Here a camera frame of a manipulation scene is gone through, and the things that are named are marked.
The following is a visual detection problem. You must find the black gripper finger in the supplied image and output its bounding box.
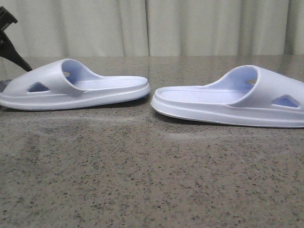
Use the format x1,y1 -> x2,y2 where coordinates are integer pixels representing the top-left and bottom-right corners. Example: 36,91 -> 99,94
0,30 -> 32,72

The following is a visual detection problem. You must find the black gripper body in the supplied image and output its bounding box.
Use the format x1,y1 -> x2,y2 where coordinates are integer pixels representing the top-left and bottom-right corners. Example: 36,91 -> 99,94
0,6 -> 18,30

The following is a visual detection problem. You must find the light blue slipper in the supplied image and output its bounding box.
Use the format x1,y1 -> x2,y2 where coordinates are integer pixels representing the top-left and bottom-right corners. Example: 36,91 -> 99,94
151,65 -> 304,128
0,59 -> 150,110

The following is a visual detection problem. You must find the grey-white curtain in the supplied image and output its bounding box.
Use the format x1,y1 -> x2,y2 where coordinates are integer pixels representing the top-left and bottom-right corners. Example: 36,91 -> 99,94
0,0 -> 304,57

